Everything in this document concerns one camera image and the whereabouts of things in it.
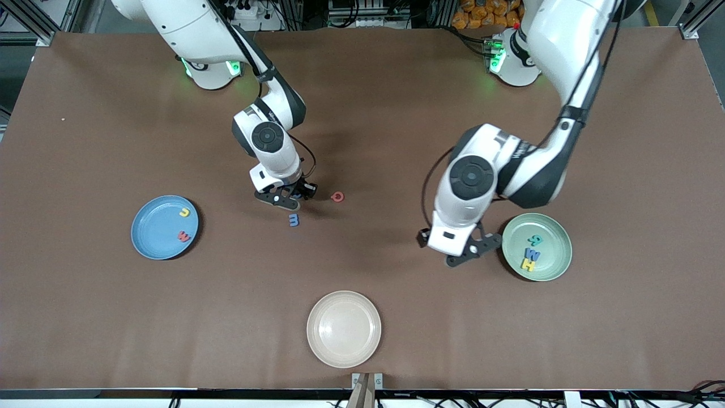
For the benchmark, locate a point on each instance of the blue foam letter m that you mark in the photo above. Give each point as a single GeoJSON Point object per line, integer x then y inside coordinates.
{"type": "Point", "coordinates": [297, 220]}

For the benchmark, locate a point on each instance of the white table edge rail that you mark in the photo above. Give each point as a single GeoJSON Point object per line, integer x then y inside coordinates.
{"type": "Point", "coordinates": [113, 403]}

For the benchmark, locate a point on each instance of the beige plate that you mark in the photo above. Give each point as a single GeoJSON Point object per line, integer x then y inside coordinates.
{"type": "Point", "coordinates": [344, 329]}

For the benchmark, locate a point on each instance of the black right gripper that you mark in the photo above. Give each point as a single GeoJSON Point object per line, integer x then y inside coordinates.
{"type": "Point", "coordinates": [306, 188]}

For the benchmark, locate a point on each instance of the blue plate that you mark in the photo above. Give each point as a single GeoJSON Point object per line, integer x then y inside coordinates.
{"type": "Point", "coordinates": [158, 229]}

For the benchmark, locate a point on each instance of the blue foam letter W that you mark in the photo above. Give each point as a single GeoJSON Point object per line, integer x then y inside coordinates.
{"type": "Point", "coordinates": [532, 253]}

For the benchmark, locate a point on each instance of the red foam letter Q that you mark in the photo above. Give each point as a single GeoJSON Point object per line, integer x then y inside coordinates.
{"type": "Point", "coordinates": [333, 196]}

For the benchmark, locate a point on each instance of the dark equipment rack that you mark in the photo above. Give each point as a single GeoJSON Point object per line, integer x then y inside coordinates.
{"type": "Point", "coordinates": [368, 11]}

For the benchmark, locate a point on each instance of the tan wooden stick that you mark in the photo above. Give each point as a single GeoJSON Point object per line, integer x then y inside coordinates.
{"type": "Point", "coordinates": [362, 396]}

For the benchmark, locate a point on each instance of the green plate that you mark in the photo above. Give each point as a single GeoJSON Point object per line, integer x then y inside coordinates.
{"type": "Point", "coordinates": [552, 249]}

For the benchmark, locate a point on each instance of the white power strip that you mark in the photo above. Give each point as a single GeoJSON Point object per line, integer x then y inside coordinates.
{"type": "Point", "coordinates": [246, 11]}

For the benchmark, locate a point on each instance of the metal table edge bracket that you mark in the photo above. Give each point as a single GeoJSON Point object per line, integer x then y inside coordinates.
{"type": "Point", "coordinates": [378, 381]}

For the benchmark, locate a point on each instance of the red foam letter w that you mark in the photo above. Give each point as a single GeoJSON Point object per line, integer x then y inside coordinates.
{"type": "Point", "coordinates": [184, 236]}

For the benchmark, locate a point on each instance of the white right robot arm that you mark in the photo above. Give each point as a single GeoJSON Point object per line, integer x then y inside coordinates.
{"type": "Point", "coordinates": [187, 28]}

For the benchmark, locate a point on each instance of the teal foam letter R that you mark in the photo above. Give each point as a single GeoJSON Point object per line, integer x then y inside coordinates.
{"type": "Point", "coordinates": [534, 241]}

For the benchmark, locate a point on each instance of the yellow foam letter H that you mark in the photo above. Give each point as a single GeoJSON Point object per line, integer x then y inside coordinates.
{"type": "Point", "coordinates": [528, 264]}

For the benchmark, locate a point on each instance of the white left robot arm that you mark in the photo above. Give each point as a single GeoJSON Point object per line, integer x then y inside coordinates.
{"type": "Point", "coordinates": [544, 170]}

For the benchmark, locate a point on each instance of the aluminium frame profile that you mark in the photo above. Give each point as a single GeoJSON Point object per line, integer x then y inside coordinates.
{"type": "Point", "coordinates": [34, 22]}
{"type": "Point", "coordinates": [688, 31]}

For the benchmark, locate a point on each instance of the orange bags pile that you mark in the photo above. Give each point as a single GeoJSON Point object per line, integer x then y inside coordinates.
{"type": "Point", "coordinates": [481, 14]}

